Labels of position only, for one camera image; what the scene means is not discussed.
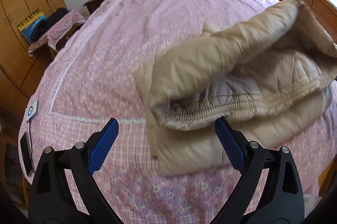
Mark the stool with pink floral cloth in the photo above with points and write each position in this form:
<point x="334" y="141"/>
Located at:
<point x="63" y="26"/>

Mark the colourful book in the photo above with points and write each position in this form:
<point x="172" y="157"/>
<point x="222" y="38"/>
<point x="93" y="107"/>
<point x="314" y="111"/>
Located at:
<point x="30" y="26"/>

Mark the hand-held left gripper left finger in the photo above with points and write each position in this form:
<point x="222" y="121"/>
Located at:
<point x="104" y="146"/>

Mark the white round-marked device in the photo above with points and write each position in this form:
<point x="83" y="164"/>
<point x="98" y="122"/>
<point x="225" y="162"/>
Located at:
<point x="31" y="110"/>

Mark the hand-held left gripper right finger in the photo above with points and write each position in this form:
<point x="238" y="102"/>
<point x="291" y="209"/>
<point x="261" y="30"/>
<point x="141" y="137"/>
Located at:
<point x="230" y="146"/>

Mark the dark wooden nightstand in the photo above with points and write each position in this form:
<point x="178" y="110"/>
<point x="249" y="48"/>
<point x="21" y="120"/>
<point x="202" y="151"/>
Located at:
<point x="94" y="4"/>

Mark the dark clothes pile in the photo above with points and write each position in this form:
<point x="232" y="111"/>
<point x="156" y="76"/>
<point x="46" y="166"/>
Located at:
<point x="54" y="18"/>

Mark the black phone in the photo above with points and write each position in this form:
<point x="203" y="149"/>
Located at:
<point x="26" y="154"/>

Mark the bed with pink floral bedspread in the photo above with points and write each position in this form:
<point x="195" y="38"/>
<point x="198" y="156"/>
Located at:
<point x="118" y="55"/>

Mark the beige puffer jacket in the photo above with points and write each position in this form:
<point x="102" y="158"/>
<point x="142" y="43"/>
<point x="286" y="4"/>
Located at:
<point x="210" y="60"/>

